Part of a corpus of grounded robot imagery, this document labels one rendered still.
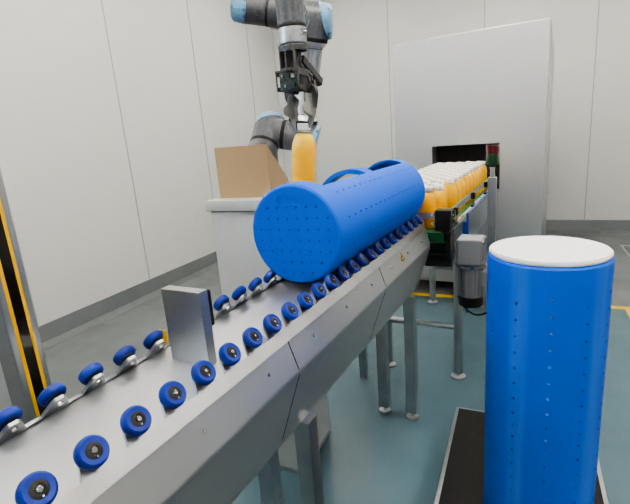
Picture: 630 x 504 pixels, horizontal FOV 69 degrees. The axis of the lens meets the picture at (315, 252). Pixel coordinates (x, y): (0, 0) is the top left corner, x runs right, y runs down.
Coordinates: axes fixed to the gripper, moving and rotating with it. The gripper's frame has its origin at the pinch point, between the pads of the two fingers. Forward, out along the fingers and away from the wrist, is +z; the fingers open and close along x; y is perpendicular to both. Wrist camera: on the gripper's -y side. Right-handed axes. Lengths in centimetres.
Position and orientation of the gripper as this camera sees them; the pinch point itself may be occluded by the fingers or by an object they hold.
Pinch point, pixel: (304, 123)
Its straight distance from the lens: 133.4
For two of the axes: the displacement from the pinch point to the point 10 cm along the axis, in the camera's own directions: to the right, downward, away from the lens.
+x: 8.8, 0.4, -4.6
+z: 0.8, 9.7, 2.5
